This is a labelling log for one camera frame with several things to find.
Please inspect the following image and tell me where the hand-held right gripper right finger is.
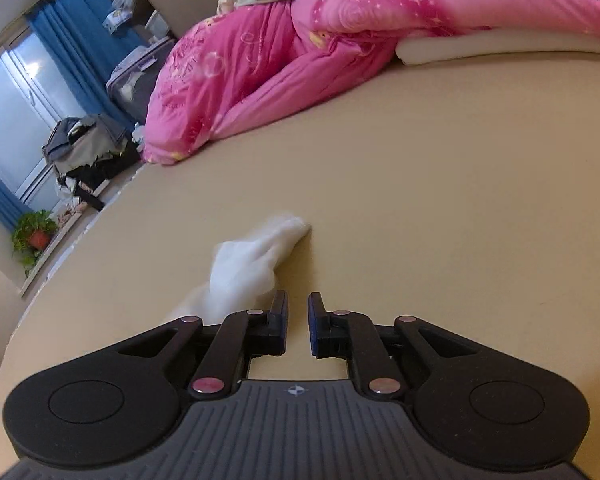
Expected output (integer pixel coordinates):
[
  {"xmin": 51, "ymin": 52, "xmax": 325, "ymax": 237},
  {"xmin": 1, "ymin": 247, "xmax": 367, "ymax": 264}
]
[{"xmin": 308, "ymin": 292, "xmax": 492, "ymax": 401}]

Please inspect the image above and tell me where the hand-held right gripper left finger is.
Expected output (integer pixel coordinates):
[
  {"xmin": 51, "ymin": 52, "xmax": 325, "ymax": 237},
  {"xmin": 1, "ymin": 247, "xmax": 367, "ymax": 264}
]
[{"xmin": 102, "ymin": 290, "xmax": 290, "ymax": 401}]

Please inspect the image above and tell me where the grey suitcase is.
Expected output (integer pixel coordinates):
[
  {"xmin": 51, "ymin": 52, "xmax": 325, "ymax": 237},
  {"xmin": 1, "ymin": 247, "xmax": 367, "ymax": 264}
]
[{"xmin": 105, "ymin": 35, "xmax": 178, "ymax": 123}]

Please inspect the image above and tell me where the white t-shirt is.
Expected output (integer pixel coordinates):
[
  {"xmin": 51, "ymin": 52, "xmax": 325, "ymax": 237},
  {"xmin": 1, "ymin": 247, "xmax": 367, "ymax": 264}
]
[{"xmin": 165, "ymin": 214, "xmax": 312, "ymax": 323}]

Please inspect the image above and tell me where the pink quilt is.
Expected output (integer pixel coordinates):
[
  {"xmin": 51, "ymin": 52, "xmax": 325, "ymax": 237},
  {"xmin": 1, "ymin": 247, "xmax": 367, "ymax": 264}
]
[{"xmin": 144, "ymin": 0, "xmax": 600, "ymax": 166}]

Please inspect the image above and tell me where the pile of clothes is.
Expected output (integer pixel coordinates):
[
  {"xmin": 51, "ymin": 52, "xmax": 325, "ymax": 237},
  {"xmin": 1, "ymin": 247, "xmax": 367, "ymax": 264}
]
[{"xmin": 42, "ymin": 114, "xmax": 142, "ymax": 211}]

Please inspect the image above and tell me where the white foam pillow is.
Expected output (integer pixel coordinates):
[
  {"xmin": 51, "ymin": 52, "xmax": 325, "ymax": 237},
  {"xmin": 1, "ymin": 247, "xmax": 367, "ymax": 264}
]
[{"xmin": 395, "ymin": 24, "xmax": 600, "ymax": 67}]

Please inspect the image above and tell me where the beige bed mattress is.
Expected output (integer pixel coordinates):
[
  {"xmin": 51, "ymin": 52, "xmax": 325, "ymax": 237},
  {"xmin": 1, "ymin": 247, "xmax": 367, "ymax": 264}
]
[{"xmin": 0, "ymin": 45, "xmax": 600, "ymax": 480}]

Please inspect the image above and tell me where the potted green plant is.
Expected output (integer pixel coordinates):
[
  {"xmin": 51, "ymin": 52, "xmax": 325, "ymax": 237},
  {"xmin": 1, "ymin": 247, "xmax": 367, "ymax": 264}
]
[{"xmin": 11, "ymin": 210, "xmax": 59, "ymax": 275}]

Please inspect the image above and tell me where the window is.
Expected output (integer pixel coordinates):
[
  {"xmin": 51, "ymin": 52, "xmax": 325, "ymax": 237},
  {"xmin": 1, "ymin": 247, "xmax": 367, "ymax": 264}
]
[{"xmin": 0, "ymin": 25, "xmax": 106, "ymax": 201}]

